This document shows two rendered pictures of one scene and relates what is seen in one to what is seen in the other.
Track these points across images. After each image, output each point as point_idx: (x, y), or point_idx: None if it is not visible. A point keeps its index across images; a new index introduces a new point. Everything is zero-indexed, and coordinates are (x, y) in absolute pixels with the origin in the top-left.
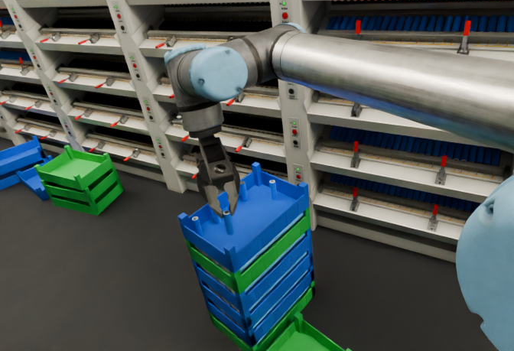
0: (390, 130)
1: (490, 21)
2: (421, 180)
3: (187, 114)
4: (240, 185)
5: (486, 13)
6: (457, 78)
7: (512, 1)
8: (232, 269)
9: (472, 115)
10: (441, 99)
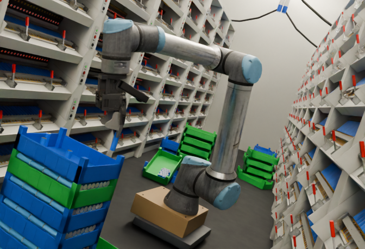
0: (27, 95)
1: (51, 32)
2: (31, 130)
3: (129, 62)
4: (46, 139)
5: (46, 27)
6: (203, 47)
7: (51, 24)
8: (119, 174)
9: (207, 55)
10: (202, 52)
